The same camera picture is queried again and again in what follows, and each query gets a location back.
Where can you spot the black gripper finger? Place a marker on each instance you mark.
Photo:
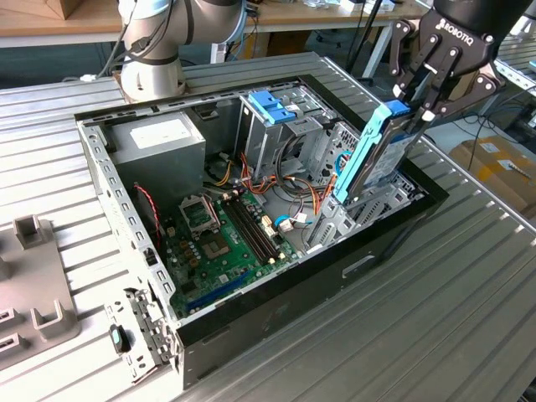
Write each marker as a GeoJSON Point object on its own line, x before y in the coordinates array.
{"type": "Point", "coordinates": [427, 58]}
{"type": "Point", "coordinates": [450, 88]}

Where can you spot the hard disk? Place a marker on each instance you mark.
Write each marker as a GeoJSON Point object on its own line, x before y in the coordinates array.
{"type": "Point", "coordinates": [363, 146]}

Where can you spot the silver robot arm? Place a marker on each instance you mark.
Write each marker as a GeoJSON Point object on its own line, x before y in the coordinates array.
{"type": "Point", "coordinates": [155, 46]}

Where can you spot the grey metal disk bay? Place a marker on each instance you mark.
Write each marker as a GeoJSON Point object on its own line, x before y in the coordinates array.
{"type": "Point", "coordinates": [339, 222]}

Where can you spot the metal slat side table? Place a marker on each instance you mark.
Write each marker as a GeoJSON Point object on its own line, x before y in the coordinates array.
{"type": "Point", "coordinates": [517, 54]}

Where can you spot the cardboard box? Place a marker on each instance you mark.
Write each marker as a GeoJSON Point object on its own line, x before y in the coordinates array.
{"type": "Point", "coordinates": [494, 176]}

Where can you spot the blue plastic drive latch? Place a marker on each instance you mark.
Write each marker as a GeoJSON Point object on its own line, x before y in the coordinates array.
{"type": "Point", "coordinates": [264, 101]}
{"type": "Point", "coordinates": [281, 115]}

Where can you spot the grey metal drive cage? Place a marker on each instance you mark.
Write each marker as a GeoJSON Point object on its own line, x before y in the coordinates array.
{"type": "Point", "coordinates": [259, 142]}

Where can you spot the white power adapter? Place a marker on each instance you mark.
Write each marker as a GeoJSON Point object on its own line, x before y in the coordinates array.
{"type": "Point", "coordinates": [218, 52]}

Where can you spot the black RAM slot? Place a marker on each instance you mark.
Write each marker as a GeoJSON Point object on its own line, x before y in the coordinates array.
{"type": "Point", "coordinates": [256, 230]}
{"type": "Point", "coordinates": [262, 230]}
{"type": "Point", "coordinates": [250, 230]}
{"type": "Point", "coordinates": [244, 230]}

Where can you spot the open black PC case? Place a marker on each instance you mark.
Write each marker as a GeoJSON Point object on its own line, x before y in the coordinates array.
{"type": "Point", "coordinates": [293, 293]}

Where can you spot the CPU socket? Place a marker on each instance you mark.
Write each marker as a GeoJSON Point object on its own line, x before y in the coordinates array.
{"type": "Point", "coordinates": [215, 248]}

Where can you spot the green motherboard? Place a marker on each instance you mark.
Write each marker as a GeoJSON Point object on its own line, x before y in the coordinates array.
{"type": "Point", "coordinates": [234, 276]}

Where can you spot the grey power supply unit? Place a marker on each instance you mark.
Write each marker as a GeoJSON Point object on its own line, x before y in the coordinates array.
{"type": "Point", "coordinates": [159, 171]}

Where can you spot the blue expansion slot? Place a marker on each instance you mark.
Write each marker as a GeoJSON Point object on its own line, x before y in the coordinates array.
{"type": "Point", "coordinates": [218, 293]}

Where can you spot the brown wooden box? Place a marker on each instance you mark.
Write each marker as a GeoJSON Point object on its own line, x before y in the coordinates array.
{"type": "Point", "coordinates": [71, 6]}

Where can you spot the long wooden desk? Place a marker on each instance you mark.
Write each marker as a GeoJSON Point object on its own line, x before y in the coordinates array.
{"type": "Point", "coordinates": [63, 25]}

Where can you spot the small black teal object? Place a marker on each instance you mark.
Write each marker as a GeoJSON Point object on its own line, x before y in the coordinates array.
{"type": "Point", "coordinates": [119, 338]}

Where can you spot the grey parts rack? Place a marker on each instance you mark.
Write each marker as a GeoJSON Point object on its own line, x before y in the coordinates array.
{"type": "Point", "coordinates": [33, 285]}

